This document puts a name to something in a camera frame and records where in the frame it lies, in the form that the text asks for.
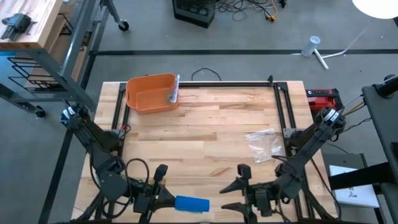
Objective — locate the orange plastic bin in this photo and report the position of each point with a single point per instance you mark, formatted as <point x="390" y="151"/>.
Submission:
<point x="149" y="96"/>

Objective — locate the white flat box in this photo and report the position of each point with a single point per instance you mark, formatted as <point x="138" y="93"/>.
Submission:
<point x="351" y="189"/>

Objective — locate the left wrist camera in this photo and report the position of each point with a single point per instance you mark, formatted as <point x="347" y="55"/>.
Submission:
<point x="143" y="199"/>

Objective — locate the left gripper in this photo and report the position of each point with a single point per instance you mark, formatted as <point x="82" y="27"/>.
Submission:
<point x="160" y="172"/>

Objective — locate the black computer case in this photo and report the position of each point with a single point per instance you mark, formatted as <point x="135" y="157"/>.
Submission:
<point x="194" y="12"/>

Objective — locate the black caster wheel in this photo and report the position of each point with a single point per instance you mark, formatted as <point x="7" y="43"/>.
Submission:
<point x="123" y="25"/>

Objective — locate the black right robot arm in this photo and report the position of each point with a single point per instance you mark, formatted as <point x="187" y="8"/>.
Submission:
<point x="314" y="143"/>

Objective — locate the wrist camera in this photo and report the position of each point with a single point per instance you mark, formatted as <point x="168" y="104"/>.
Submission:
<point x="262" y="202"/>
<point x="143" y="199"/>

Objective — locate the red battery pack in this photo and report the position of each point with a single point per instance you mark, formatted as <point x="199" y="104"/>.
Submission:
<point x="321" y="98"/>

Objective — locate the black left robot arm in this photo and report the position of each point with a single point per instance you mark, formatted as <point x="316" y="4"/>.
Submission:
<point x="96" y="149"/>

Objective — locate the white plastic cup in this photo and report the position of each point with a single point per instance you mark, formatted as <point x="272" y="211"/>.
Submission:
<point x="311" y="46"/>

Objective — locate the white lamp stand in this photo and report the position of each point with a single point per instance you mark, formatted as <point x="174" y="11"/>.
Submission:
<point x="321" y="60"/>

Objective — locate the black boxy device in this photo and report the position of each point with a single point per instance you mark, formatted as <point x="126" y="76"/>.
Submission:
<point x="17" y="25"/>

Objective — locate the wooden table with grey frame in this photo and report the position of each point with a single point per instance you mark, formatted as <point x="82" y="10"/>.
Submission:
<point x="31" y="18"/>

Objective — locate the green elastic bandage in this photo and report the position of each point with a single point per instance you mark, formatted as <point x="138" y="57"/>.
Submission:
<point x="171" y="98"/>

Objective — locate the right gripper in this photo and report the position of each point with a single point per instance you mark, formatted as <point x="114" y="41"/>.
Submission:
<point x="244" y="171"/>

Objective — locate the white lamp shade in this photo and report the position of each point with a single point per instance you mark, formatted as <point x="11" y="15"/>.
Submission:
<point x="376" y="7"/>

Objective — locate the blue elastic bandage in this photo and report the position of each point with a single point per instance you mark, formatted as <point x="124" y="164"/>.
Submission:
<point x="191" y="204"/>

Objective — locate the dark grey flat box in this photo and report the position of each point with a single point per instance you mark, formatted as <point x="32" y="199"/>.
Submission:
<point x="342" y="159"/>

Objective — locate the grey equipment cart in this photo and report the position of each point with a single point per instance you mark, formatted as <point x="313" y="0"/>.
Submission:
<point x="382" y="124"/>

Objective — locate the black aluminium table frame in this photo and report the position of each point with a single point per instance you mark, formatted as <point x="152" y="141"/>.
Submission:
<point x="217" y="84"/>

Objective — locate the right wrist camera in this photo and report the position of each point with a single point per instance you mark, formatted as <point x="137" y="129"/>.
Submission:
<point x="262" y="202"/>

